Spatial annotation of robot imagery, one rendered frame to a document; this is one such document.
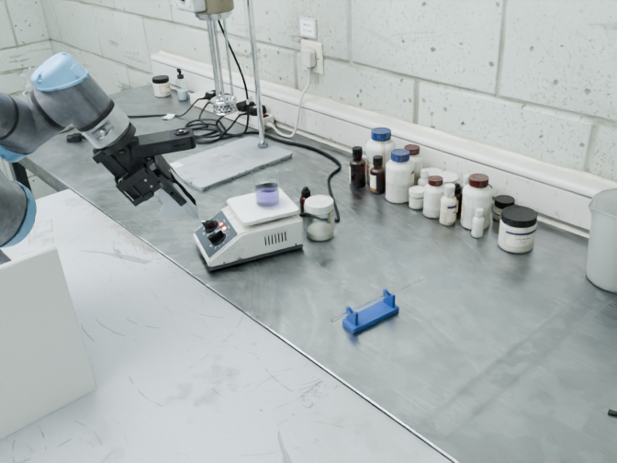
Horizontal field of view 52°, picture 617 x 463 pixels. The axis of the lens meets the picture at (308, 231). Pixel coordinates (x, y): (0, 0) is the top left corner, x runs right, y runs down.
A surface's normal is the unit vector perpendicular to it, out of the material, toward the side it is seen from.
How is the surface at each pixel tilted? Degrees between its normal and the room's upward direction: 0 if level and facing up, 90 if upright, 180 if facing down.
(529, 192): 90
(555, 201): 90
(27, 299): 90
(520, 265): 0
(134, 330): 0
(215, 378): 0
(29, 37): 90
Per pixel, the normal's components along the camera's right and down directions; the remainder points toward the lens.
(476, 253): -0.05, -0.87
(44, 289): 0.65, 0.34
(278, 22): -0.75, 0.36
